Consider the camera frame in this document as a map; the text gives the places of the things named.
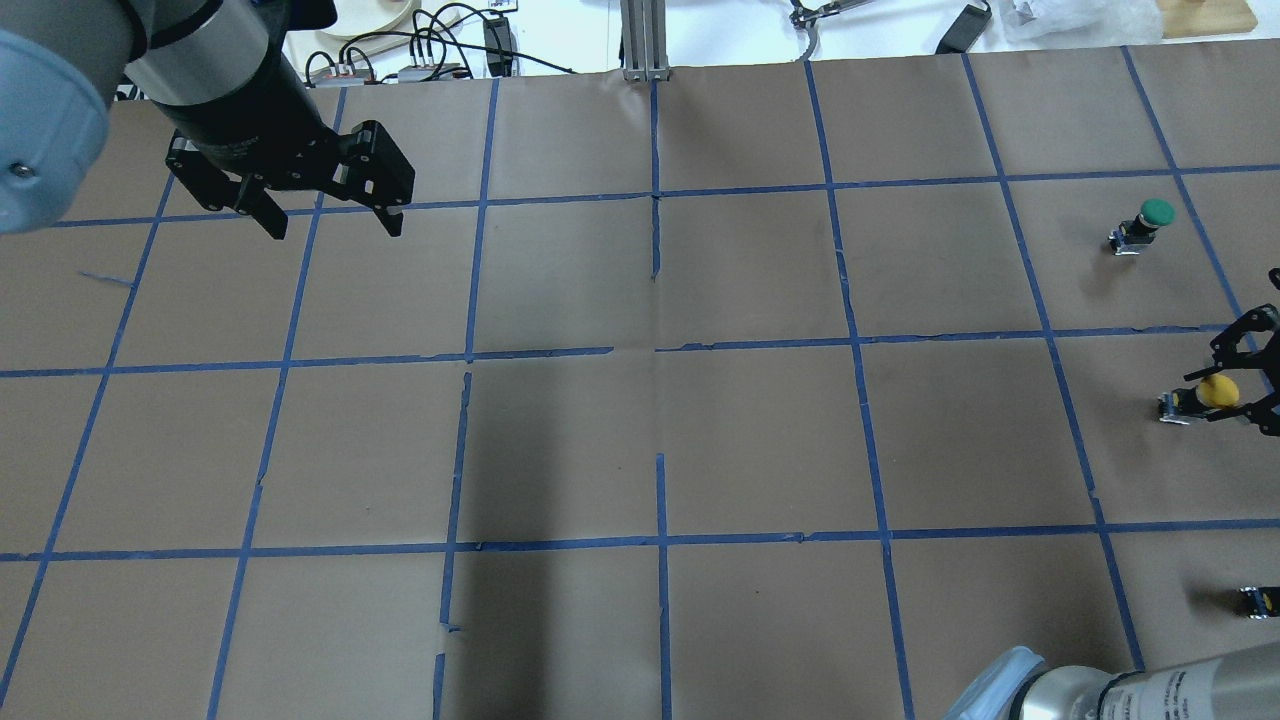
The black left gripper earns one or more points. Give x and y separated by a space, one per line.
247 120

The small black switch block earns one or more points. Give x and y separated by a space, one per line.
1260 602

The yellow push button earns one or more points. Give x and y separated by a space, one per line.
1192 405

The black power adapter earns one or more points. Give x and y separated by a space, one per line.
499 44
966 29

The beige plate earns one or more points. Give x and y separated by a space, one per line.
358 17

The clear plastic bag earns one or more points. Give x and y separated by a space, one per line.
1080 23

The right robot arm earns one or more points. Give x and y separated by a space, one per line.
1237 685

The green push button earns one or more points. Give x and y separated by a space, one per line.
1132 237

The aluminium frame post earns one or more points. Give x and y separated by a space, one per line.
644 56

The wooden cutting board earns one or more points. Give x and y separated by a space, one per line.
1198 19

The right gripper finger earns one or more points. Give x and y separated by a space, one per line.
1262 413
1250 343

